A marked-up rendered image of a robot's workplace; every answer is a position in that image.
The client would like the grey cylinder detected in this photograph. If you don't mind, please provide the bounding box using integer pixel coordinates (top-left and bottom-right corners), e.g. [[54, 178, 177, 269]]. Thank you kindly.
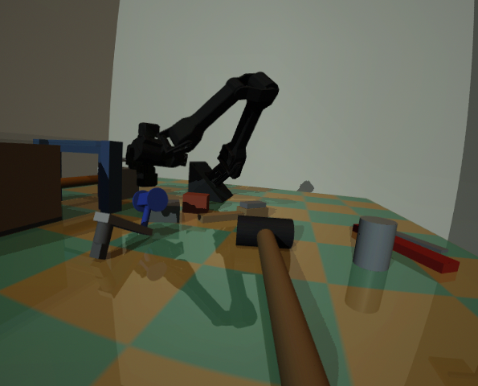
[[353, 216, 398, 272]]

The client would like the black mallet with brown handle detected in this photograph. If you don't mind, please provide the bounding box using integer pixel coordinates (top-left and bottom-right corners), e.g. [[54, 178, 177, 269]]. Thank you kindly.
[[236, 216, 330, 386]]

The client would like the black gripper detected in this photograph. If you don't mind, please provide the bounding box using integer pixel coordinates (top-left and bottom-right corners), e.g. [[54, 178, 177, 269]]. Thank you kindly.
[[137, 122, 160, 187]]

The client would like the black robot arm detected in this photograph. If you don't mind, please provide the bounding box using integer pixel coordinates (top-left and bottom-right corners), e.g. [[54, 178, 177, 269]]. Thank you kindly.
[[125, 72, 279, 187]]

